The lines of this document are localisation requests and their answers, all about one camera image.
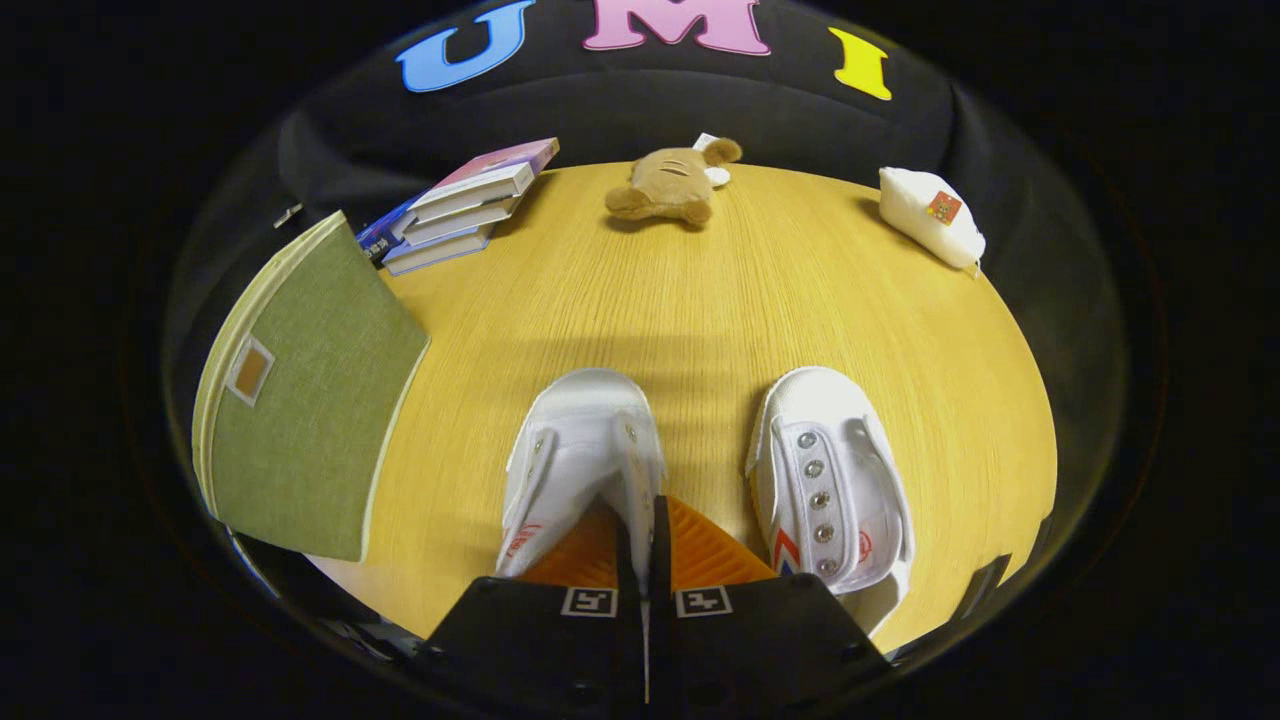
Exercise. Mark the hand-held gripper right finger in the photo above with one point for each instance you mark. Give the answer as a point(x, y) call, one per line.
point(658, 560)

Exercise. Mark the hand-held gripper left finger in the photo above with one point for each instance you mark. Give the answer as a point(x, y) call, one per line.
point(630, 570)

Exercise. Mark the white canvas shoe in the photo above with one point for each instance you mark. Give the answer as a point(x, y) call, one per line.
point(580, 430)
point(830, 450)

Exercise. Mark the green fabric storage box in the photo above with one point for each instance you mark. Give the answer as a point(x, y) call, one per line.
point(310, 400)

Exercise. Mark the white paperback book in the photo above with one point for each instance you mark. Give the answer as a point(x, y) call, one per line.
point(460, 220)
point(440, 252)

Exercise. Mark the brown plush toy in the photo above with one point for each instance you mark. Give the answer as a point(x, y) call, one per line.
point(670, 185)

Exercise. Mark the blue cover book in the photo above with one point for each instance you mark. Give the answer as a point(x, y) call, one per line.
point(385, 235)

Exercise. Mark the pink cover book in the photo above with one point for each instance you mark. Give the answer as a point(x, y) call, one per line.
point(490, 170)

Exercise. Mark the white plush toy red label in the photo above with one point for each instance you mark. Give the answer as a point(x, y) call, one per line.
point(930, 220)

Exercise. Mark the black backdrop cloth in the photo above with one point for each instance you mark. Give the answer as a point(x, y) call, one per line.
point(620, 110)

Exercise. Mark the pale wooden clothespin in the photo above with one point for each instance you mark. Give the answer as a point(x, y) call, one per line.
point(288, 215)

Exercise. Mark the black bracket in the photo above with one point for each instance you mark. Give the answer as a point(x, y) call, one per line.
point(985, 588)

